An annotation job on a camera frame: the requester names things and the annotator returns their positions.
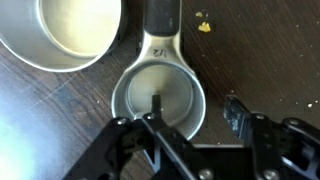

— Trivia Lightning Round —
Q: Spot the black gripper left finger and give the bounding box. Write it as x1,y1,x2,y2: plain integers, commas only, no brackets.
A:
63,94,198,180

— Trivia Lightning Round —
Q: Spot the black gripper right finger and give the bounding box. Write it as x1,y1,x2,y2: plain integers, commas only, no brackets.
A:
223,95,320,180

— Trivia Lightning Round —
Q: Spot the half-cup steel measuring cup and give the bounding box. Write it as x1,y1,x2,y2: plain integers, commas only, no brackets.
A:
110,0,207,141

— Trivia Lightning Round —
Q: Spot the largest steel measuring cup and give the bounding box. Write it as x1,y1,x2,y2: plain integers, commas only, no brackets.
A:
0,0,129,73

